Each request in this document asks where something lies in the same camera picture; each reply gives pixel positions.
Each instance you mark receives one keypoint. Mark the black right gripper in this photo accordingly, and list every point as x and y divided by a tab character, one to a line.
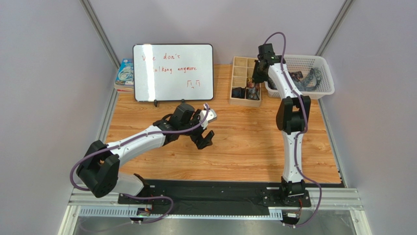
258	76

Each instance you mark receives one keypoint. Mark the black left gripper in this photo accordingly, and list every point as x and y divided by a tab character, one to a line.
198	136

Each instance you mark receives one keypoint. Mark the colourful patterned tie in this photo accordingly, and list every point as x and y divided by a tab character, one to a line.
251	84

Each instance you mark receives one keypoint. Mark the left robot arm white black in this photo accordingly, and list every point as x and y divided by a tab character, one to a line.
99	170

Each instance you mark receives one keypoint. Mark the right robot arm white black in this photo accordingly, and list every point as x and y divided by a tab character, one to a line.
291	120

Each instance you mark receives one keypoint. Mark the dark patterned tie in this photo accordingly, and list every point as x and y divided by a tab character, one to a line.
296	76

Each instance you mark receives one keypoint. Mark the white plastic basket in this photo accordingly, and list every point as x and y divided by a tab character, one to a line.
304	63

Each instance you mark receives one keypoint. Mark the wooden compartment box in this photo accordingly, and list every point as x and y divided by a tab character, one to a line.
242	67

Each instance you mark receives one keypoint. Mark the rolled black tie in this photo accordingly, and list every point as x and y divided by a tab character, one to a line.
238	92

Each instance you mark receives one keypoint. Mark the whiteboard with red writing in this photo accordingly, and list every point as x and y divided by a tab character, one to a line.
173	72

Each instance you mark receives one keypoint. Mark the blue book stack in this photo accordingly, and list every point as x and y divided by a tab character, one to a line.
124	82

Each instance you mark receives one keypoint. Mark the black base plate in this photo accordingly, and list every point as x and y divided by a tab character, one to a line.
220	197

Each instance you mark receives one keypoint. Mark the aluminium frame rail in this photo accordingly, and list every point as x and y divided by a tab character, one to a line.
335	210

